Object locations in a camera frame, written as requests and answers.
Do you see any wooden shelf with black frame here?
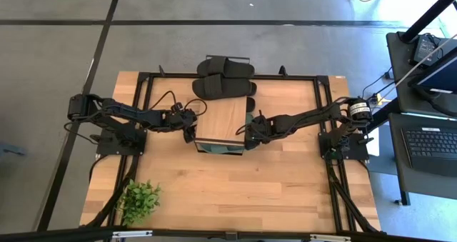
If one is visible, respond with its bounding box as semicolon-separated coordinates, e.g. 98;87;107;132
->
194;54;251;156

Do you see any white cable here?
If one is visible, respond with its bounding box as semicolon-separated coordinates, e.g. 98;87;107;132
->
376;33;457;106

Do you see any grey floor object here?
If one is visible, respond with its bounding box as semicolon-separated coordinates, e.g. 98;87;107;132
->
0;141;29;158

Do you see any green artificial plant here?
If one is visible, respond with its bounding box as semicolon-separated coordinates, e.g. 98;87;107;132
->
116;178;162;227

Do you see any black laptop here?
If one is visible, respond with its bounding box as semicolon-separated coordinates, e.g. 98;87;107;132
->
399;126;457;179

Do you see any white paper sheet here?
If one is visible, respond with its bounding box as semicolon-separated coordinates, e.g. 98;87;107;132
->
366;141;381;158

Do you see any black slanted pole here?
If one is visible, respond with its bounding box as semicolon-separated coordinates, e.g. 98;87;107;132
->
398;0;457;44

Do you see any black monitor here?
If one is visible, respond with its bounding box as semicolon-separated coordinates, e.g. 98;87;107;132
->
406;47;457;97

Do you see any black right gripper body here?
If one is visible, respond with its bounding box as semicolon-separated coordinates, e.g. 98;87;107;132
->
248;115;278;143

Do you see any black rig beam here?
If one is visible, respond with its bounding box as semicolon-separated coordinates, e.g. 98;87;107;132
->
0;226;457;242

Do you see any black metal table frame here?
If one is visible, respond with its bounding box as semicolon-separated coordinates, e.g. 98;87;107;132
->
80;65;382;236

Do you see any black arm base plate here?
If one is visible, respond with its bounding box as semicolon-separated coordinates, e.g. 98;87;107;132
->
95;127;148;156
318;131;371;161

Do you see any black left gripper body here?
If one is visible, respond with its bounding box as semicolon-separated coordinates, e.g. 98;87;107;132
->
163;108;198;128

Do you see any black power adapter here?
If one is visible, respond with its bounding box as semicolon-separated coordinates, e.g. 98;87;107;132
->
413;34;443;66

